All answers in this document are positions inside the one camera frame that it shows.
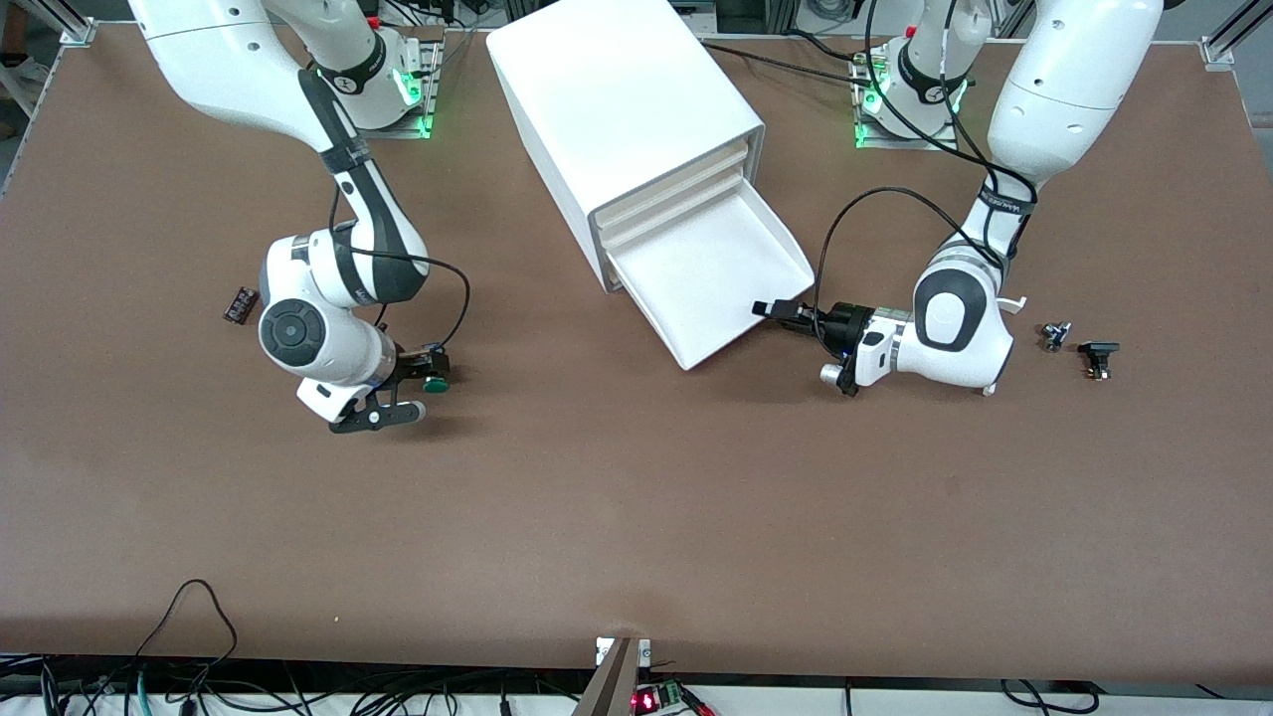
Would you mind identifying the black cable on table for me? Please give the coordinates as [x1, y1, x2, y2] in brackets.
[696, 28, 868, 89]

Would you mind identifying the white closed drawer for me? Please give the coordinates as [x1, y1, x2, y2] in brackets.
[593, 139, 749, 222]
[597, 164, 749, 250]

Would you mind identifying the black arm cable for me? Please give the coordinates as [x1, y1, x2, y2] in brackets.
[328, 184, 472, 351]
[818, 0, 1040, 344]

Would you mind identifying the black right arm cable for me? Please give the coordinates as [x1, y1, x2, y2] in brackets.
[328, 184, 472, 351]

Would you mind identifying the black looped cable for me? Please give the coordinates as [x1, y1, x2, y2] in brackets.
[132, 579, 240, 689]

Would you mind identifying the white curved plastic arc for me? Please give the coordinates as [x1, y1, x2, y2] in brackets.
[980, 295, 1028, 398]

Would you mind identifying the white drawer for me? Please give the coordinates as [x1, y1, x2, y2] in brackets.
[607, 179, 818, 372]
[597, 164, 749, 250]
[593, 139, 749, 222]

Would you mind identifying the electronic board with red display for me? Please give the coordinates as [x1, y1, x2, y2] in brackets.
[633, 680, 719, 716]

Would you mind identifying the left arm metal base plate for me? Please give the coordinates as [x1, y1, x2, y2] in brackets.
[851, 52, 962, 153]

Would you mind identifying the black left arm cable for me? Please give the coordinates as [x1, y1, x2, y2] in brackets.
[818, 0, 1040, 344]

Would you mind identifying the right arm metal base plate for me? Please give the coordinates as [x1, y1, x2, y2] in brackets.
[328, 38, 444, 140]

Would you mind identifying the black coiled floor cable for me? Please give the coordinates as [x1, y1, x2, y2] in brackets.
[999, 678, 1103, 716]

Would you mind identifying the aluminium frame profile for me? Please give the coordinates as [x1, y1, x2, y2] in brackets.
[1198, 0, 1273, 67]
[28, 0, 98, 47]

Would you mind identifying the tangled floor cable bundle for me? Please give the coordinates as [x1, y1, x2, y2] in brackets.
[0, 654, 598, 716]

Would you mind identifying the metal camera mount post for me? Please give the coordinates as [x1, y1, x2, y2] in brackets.
[572, 636, 653, 716]

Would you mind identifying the white drawer cabinet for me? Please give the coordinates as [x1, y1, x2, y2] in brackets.
[485, 0, 767, 295]

